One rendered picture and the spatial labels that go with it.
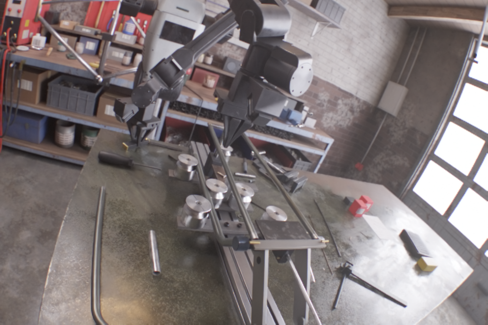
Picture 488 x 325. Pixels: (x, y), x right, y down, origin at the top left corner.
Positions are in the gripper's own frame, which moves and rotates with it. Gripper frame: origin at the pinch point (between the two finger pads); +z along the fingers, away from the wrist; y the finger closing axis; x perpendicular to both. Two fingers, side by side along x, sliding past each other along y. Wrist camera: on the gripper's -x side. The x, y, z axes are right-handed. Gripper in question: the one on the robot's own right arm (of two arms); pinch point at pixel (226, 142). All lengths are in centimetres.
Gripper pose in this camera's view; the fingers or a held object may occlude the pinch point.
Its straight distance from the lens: 49.3
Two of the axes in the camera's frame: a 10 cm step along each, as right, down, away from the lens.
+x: -2.7, -4.6, 8.4
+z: -3.7, 8.6, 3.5
